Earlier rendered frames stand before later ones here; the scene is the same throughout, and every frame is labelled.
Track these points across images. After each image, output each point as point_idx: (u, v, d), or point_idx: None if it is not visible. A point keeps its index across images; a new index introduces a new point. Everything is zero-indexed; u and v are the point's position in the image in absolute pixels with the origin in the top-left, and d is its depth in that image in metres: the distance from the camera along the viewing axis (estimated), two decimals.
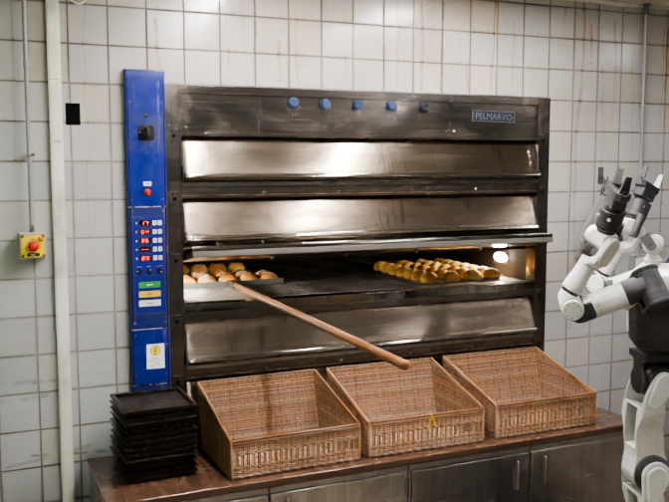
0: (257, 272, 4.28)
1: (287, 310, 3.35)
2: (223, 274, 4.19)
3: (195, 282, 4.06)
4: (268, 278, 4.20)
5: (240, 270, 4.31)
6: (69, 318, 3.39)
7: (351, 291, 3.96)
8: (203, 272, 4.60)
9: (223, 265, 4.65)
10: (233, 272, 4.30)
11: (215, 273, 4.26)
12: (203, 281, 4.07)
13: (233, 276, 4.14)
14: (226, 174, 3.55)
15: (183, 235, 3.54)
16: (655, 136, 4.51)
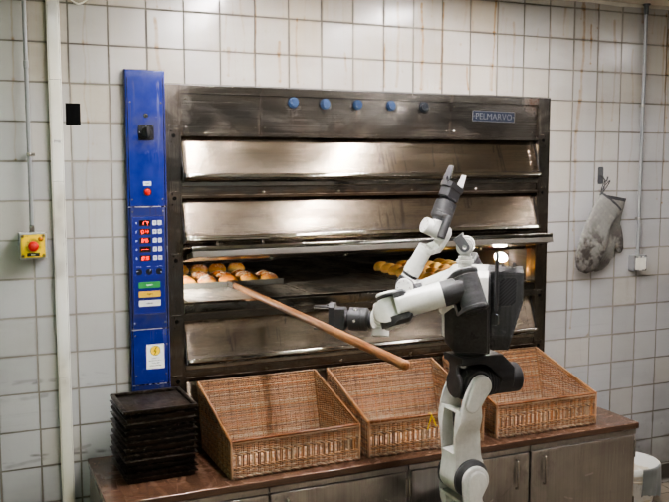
0: (257, 272, 4.28)
1: (287, 310, 3.35)
2: (223, 274, 4.19)
3: (195, 282, 4.06)
4: (268, 278, 4.20)
5: (240, 270, 4.31)
6: (69, 318, 3.39)
7: (351, 291, 3.96)
8: (203, 272, 4.60)
9: (223, 265, 4.65)
10: (233, 272, 4.30)
11: (215, 273, 4.26)
12: (203, 281, 4.07)
13: (233, 276, 4.14)
14: (226, 174, 3.55)
15: (183, 235, 3.54)
16: (655, 136, 4.51)
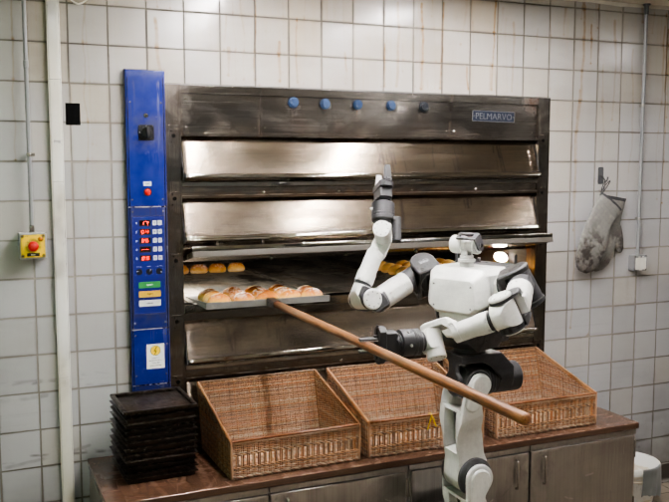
0: (299, 288, 3.74)
1: (347, 338, 2.80)
2: (260, 291, 3.65)
3: (230, 300, 3.52)
4: (312, 295, 3.66)
5: (279, 286, 3.77)
6: (69, 318, 3.39)
7: None
8: (203, 272, 4.60)
9: (223, 265, 4.65)
10: (271, 288, 3.76)
11: (251, 289, 3.72)
12: (239, 299, 3.53)
13: (273, 293, 3.59)
14: (226, 174, 3.55)
15: (183, 235, 3.54)
16: (655, 136, 4.51)
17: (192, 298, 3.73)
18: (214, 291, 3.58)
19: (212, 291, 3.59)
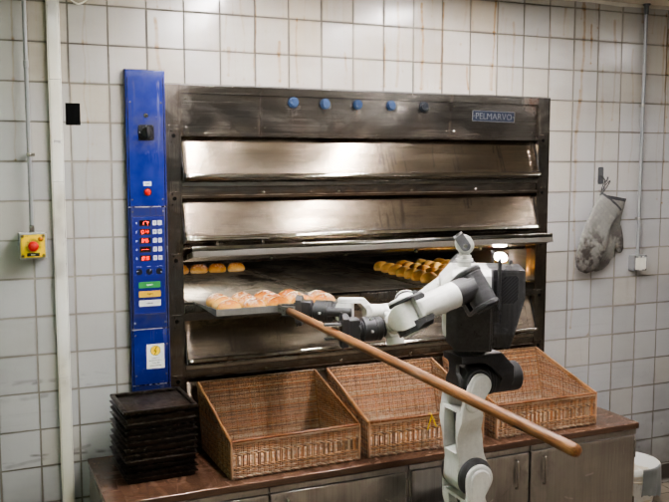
0: (310, 293, 3.62)
1: (369, 351, 2.69)
2: (271, 296, 3.53)
3: (240, 307, 3.40)
4: None
5: (290, 291, 3.64)
6: (69, 318, 3.39)
7: (351, 291, 3.96)
8: (203, 272, 4.60)
9: (223, 265, 4.65)
10: (281, 293, 3.64)
11: (261, 294, 3.59)
12: (250, 305, 3.40)
13: (284, 299, 3.47)
14: (226, 174, 3.55)
15: (183, 235, 3.54)
16: (655, 136, 4.51)
17: (199, 303, 3.60)
18: (223, 297, 3.45)
19: (221, 297, 3.46)
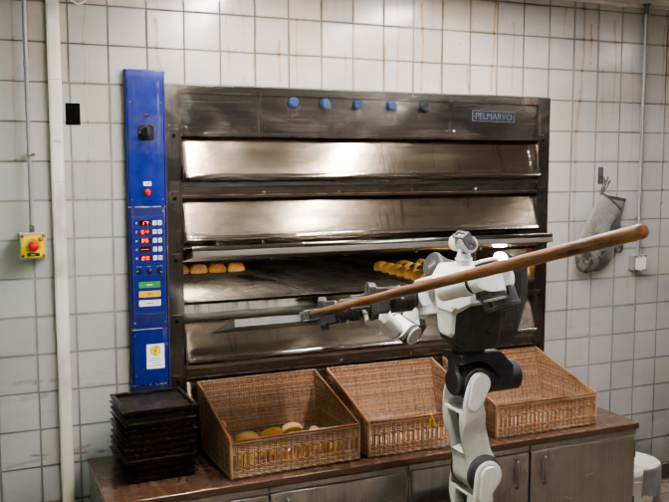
0: None
1: (400, 289, 2.45)
2: None
3: None
4: (312, 429, 3.61)
5: None
6: (69, 318, 3.39)
7: (351, 291, 3.96)
8: (203, 272, 4.60)
9: (223, 265, 4.65)
10: None
11: (293, 451, 3.36)
12: None
13: None
14: (226, 174, 3.55)
15: (183, 235, 3.54)
16: (655, 136, 4.51)
17: None
18: None
19: None
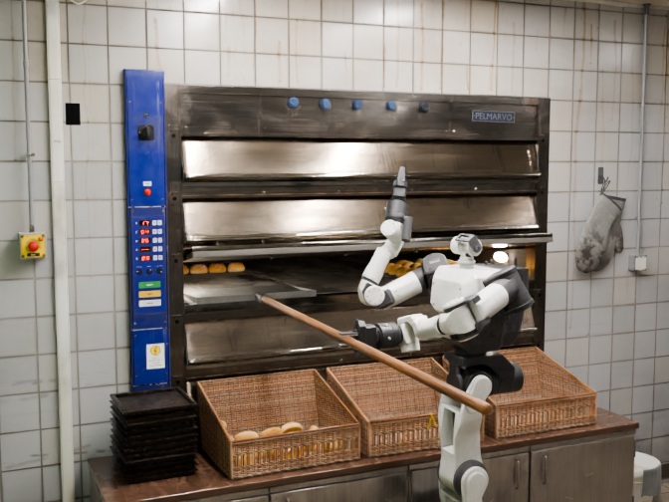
0: None
1: (329, 332, 2.94)
2: None
3: None
4: (312, 429, 3.61)
5: None
6: (69, 318, 3.39)
7: (351, 291, 3.96)
8: (203, 272, 4.60)
9: (223, 265, 4.65)
10: None
11: (293, 451, 3.36)
12: None
13: None
14: (226, 174, 3.55)
15: (183, 235, 3.54)
16: (655, 136, 4.51)
17: (183, 293, 3.87)
18: None
19: None
